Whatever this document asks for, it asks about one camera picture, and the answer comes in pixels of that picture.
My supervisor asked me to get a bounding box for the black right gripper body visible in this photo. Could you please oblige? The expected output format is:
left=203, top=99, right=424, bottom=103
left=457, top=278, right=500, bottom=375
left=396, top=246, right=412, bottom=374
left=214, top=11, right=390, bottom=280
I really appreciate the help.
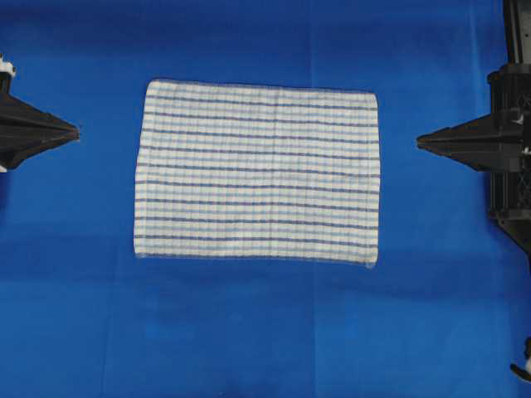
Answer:
left=488, top=64, right=530, bottom=220

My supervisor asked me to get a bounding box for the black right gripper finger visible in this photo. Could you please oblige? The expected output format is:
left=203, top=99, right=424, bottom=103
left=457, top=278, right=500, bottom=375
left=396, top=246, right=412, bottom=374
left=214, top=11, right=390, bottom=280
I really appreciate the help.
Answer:
left=417, top=108, right=522, bottom=143
left=417, top=142, right=522, bottom=172

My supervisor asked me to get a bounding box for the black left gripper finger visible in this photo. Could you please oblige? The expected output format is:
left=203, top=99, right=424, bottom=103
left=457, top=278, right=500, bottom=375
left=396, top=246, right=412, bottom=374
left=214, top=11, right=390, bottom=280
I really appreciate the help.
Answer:
left=1, top=133, right=80, bottom=170
left=5, top=95, right=80, bottom=134

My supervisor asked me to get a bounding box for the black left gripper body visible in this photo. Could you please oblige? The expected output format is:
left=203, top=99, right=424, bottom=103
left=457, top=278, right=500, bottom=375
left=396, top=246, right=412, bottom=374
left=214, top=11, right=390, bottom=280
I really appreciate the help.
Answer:
left=1, top=54, right=16, bottom=172

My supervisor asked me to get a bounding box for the blue striped white towel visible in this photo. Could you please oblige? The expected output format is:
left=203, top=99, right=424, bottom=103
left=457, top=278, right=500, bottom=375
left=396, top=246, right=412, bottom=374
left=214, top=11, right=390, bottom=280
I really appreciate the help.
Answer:
left=133, top=78, right=381, bottom=268

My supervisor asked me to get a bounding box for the blue table cloth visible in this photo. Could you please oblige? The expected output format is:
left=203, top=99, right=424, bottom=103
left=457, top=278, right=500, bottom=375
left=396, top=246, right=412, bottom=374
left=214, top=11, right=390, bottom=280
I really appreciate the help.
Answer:
left=1, top=1, right=530, bottom=397

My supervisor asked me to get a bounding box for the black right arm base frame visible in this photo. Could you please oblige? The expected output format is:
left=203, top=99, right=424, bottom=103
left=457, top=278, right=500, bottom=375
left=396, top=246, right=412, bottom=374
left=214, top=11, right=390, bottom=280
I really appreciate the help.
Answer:
left=501, top=0, right=531, bottom=266

